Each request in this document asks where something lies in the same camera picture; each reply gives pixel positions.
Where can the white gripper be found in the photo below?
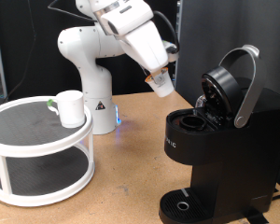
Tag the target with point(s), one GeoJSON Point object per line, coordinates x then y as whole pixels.
{"type": "Point", "coordinates": [146, 49]}

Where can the orange-rimmed white coffee pod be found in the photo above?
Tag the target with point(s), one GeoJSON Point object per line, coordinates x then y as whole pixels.
{"type": "Point", "coordinates": [165, 88]}

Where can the white mug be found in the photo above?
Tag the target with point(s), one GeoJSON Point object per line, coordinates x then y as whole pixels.
{"type": "Point", "coordinates": [71, 109]}

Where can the black Keurig coffee machine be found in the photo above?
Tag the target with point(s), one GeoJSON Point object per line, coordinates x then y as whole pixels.
{"type": "Point", "coordinates": [239, 155]}

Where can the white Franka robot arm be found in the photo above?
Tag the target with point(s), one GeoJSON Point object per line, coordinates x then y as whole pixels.
{"type": "Point", "coordinates": [96, 77]}

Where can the dark grey partition panel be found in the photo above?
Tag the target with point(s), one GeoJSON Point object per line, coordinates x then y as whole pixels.
{"type": "Point", "coordinates": [208, 31]}

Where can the white two-tier turntable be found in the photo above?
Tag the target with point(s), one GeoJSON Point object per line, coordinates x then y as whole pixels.
{"type": "Point", "coordinates": [37, 130]}

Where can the black curtain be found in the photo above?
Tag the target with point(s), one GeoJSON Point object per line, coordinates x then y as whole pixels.
{"type": "Point", "coordinates": [21, 46]}

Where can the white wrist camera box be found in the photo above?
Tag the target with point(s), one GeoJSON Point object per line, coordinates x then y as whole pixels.
{"type": "Point", "coordinates": [127, 17]}

